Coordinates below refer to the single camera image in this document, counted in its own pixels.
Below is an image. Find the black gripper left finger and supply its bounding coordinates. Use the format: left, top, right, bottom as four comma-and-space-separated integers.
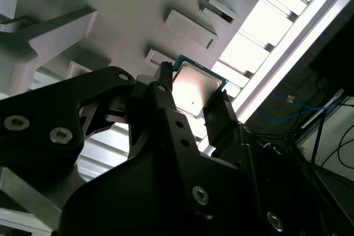
0, 61, 219, 214

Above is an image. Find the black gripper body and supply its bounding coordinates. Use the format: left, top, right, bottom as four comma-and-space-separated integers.
59, 147, 266, 236

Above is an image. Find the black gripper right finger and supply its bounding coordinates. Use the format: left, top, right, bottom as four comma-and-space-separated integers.
203, 89, 294, 236

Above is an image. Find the silver CPU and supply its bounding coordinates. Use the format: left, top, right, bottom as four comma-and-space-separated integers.
170, 53, 229, 120

